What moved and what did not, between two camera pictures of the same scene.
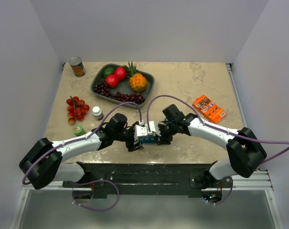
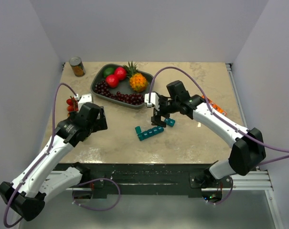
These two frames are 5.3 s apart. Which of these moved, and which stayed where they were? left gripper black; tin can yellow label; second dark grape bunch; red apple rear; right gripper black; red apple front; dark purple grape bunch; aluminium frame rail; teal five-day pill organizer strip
Moved: right gripper black; teal five-day pill organizer strip; left gripper black
Stayed: tin can yellow label; red apple front; aluminium frame rail; second dark grape bunch; red apple rear; dark purple grape bunch
